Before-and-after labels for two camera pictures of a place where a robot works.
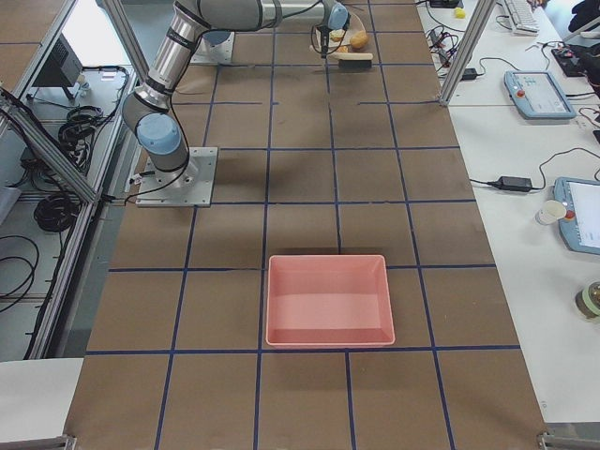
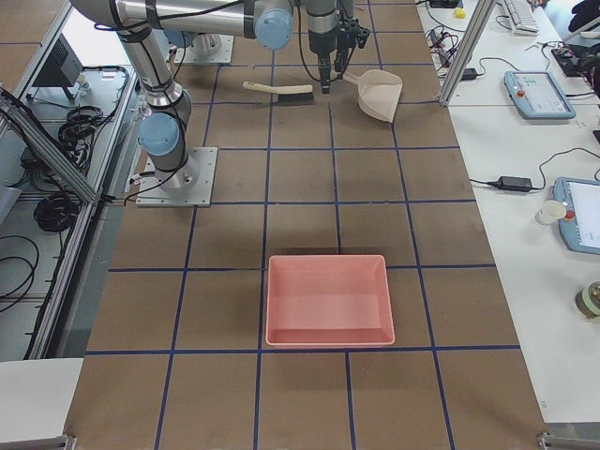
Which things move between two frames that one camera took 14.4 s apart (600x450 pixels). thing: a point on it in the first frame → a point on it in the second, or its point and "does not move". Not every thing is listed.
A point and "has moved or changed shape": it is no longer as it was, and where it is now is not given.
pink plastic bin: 328,301 does not move
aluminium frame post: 483,14 does not move
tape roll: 588,300 does not move
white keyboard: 521,19 does not move
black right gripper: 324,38 → 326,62
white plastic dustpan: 357,53 has moved or changed shape
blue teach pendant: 537,95 does not move
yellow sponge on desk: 459,13 does not move
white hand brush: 353,60 → 288,95
